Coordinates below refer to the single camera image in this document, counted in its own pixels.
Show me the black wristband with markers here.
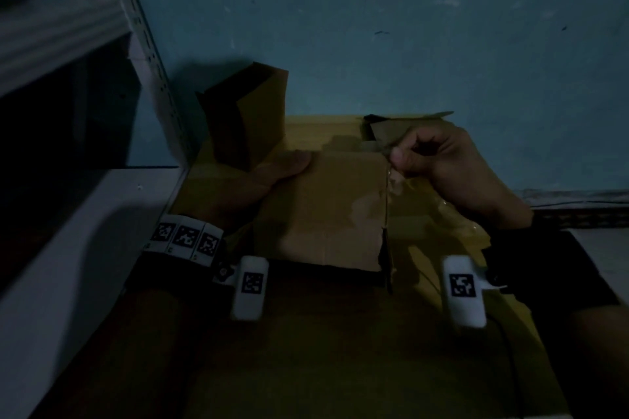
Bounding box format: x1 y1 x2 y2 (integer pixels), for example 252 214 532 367
124 213 228 293
483 221 621 318

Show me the person's left hand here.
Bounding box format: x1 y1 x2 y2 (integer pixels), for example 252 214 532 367
185 149 314 234

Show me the black left wristband with markers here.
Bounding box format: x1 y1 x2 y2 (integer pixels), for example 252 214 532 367
124 213 228 293

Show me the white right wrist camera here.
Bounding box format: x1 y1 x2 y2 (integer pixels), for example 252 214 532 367
440 255 508 331

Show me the person's right forearm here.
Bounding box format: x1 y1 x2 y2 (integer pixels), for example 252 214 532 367
555 304 629 419

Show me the brown cardboard box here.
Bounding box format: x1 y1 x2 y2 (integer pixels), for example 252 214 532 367
195 61 290 173
361 110 457 155
252 135 395 295

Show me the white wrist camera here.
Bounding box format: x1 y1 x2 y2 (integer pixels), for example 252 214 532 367
212 255 271 323
440 255 508 331

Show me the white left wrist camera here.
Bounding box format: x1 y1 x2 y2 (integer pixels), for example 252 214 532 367
212 255 271 323

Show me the black patterned strip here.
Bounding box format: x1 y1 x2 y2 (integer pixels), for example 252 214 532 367
520 189 629 230

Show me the person's right hand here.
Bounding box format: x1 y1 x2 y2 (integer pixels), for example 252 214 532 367
390 124 535 232

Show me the black right wristband with markers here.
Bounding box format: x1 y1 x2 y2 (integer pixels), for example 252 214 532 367
483 221 621 318

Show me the person's left forearm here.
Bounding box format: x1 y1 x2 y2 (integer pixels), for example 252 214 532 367
29 285 218 419

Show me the white metal shelf rack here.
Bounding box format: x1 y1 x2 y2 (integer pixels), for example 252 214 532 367
0 0 193 419

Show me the black camera cable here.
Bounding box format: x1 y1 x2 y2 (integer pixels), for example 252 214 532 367
490 321 523 419

